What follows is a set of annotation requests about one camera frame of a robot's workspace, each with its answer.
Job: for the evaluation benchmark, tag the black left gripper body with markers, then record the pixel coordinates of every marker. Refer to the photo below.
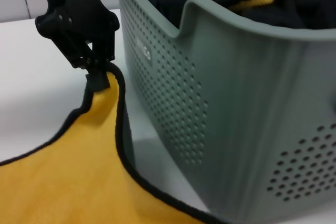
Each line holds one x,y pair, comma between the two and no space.
76,9

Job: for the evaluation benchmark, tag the grey-green perforated storage box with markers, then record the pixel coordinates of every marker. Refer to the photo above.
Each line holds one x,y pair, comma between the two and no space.
236,77

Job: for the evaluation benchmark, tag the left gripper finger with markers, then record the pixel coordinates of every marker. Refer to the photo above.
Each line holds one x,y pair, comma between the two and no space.
71,48
105,48

